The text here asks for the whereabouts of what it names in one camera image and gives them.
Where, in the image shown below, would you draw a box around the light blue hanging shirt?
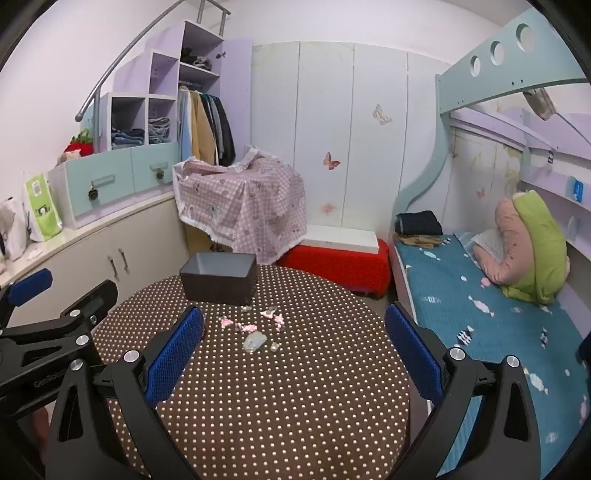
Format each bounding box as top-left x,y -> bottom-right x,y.
178,88 -> 193,162

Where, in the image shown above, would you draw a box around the white low cabinet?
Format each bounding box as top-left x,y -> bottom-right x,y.
0,189 -> 190,328

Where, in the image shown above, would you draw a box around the pale blue bunk bed frame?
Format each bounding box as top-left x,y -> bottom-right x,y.
389,8 -> 591,416

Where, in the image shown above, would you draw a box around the white board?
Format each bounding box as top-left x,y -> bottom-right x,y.
302,224 -> 379,254

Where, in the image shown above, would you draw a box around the grey metal handrail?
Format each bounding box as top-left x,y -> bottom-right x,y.
75,0 -> 232,121

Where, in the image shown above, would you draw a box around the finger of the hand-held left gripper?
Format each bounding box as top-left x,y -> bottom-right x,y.
0,280 -> 119,370
0,268 -> 54,330

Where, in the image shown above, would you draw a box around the green paper bag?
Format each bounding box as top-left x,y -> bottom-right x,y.
24,172 -> 64,242

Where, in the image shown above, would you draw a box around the small pink jewelry pieces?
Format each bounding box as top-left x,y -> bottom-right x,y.
219,305 -> 284,352

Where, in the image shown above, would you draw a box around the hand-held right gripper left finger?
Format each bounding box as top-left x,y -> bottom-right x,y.
45,305 -> 205,480

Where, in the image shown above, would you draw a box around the grey metal box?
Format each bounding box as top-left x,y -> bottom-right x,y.
179,252 -> 258,306

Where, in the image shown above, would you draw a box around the folded jeans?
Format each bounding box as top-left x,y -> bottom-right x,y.
148,117 -> 171,145
111,128 -> 145,149

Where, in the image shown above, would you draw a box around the pink checked cloth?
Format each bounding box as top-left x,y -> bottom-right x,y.
173,145 -> 308,266

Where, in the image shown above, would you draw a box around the brown polka dot tablecloth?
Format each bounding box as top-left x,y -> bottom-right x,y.
90,264 -> 411,480

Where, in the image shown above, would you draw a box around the tan cloth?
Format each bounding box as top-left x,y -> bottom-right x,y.
399,234 -> 446,250

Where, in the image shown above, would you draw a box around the red upholstered bench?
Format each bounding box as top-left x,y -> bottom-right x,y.
277,239 -> 392,297

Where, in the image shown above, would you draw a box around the white paper bag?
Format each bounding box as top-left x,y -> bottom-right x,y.
0,198 -> 29,259

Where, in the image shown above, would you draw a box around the dark hanging jackets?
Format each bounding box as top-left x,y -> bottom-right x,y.
204,92 -> 236,168

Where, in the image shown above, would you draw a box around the dark folded clothes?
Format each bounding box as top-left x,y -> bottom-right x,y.
394,211 -> 443,237

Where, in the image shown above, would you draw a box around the purple stair shelf cabinet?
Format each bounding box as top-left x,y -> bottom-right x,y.
81,19 -> 254,217

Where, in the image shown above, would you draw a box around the grey hanging cloth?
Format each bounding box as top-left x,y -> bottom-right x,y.
523,88 -> 560,121

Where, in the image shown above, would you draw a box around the pale blue drawer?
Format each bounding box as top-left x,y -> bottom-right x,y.
131,141 -> 179,193
65,148 -> 136,217

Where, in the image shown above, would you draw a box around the dark clothes on shelf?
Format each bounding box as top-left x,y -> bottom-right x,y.
181,47 -> 213,71

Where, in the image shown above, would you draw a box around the red plush toy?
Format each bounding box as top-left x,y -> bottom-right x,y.
64,129 -> 96,156

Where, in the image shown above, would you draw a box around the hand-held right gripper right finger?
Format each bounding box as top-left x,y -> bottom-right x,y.
385,302 -> 542,480

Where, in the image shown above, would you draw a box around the pink pillow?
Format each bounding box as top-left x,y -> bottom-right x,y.
480,198 -> 532,287

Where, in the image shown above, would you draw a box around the white wardrobe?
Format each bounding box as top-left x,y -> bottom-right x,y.
249,41 -> 451,229

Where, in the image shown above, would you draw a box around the blue patterned bed sheet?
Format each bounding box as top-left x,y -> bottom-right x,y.
397,233 -> 591,480

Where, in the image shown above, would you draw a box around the white pillow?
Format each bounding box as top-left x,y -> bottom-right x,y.
472,229 -> 506,259

